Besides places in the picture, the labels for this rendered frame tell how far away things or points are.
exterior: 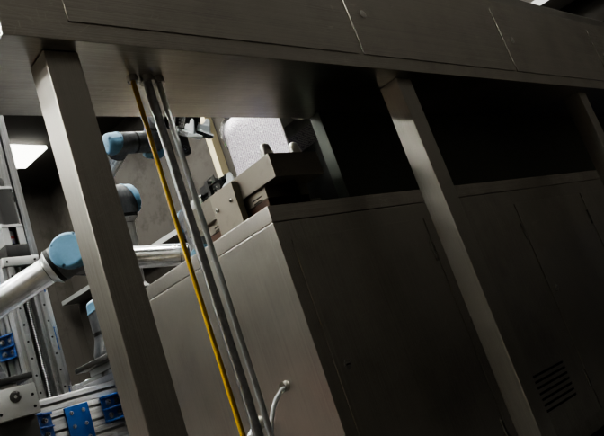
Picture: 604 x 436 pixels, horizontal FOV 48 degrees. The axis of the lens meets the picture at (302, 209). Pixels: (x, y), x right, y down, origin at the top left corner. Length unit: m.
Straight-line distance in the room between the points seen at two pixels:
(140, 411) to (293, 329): 0.56
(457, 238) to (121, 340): 0.90
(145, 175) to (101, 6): 7.65
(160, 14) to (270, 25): 0.27
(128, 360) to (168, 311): 0.87
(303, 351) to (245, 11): 0.72
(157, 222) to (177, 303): 6.85
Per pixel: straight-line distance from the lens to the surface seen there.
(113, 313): 1.02
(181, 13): 1.32
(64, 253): 2.16
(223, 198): 1.68
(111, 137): 2.33
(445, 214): 1.65
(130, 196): 2.69
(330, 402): 1.45
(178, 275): 1.80
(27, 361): 2.55
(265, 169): 1.58
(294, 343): 1.49
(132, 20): 1.24
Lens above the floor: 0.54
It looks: 13 degrees up
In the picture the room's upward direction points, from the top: 19 degrees counter-clockwise
